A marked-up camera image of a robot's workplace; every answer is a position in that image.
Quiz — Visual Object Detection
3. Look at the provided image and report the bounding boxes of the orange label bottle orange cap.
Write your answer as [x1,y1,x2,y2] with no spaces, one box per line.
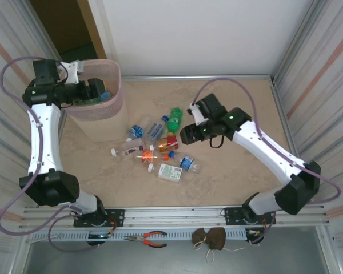
[133,150,170,164]

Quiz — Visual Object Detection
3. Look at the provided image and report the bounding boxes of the aluminium frame bar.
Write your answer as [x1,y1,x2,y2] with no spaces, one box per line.
[121,75,273,81]

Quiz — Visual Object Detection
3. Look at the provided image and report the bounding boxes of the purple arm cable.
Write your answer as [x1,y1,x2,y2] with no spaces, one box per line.
[191,77,342,245]
[0,56,102,253]

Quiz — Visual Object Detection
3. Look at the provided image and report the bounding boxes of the orange handled pliers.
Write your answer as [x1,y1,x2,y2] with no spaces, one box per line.
[123,230,168,248]

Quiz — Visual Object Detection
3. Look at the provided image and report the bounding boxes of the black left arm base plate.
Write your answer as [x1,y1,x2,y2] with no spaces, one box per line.
[73,209,125,228]

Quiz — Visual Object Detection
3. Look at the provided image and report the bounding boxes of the pink mesh bin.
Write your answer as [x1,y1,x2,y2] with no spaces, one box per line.
[63,59,129,143]

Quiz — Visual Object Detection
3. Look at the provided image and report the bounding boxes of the small black circuit board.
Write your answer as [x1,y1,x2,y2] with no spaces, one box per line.
[87,232,115,240]
[245,228,266,238]

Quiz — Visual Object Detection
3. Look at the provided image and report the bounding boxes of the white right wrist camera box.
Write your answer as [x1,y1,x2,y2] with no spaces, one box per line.
[188,102,209,126]

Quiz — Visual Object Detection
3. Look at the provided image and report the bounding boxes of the grey metal shelf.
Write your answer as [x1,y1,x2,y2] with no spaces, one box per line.
[15,228,337,274]

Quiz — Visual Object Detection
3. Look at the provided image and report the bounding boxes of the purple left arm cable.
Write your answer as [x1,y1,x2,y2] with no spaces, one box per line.
[0,56,102,253]

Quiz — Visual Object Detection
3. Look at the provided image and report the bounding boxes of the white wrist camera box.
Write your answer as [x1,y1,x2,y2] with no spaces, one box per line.
[59,59,84,85]
[188,102,209,126]

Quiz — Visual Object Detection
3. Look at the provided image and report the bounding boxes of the green-white label bottle white cap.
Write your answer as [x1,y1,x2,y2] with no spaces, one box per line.
[147,162,184,183]

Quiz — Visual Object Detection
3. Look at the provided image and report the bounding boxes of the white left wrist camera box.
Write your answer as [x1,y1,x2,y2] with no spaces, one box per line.
[59,59,84,85]

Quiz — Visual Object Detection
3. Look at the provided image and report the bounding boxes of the round blue label bottle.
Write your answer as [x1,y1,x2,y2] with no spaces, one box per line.
[167,151,203,175]

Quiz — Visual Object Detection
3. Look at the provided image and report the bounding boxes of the green bottle yellow cap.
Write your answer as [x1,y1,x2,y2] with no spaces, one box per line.
[165,107,185,137]
[81,96,103,106]

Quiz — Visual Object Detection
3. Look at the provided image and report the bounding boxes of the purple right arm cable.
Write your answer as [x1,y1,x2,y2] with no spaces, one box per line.
[191,77,342,245]

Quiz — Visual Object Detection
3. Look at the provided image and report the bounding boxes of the brown door panel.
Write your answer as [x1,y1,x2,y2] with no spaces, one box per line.
[75,0,107,57]

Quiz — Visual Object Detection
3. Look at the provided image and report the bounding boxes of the blue label bottle white cap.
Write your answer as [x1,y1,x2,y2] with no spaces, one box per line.
[125,115,151,143]

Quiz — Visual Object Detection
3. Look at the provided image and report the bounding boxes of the aluminium mounting rail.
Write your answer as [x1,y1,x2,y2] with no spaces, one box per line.
[22,204,331,229]

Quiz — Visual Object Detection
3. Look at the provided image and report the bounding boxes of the grey-blue label bottle blue cap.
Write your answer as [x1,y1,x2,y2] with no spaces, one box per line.
[144,115,169,142]

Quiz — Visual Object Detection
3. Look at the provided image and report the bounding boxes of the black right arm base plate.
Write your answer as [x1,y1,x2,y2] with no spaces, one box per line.
[223,207,276,226]

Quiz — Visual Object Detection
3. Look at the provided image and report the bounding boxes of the brown cloth pouch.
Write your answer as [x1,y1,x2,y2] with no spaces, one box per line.
[204,227,246,264]
[192,228,210,251]

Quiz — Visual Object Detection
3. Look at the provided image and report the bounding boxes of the white slotted cable duct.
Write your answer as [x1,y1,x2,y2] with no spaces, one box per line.
[27,229,265,242]

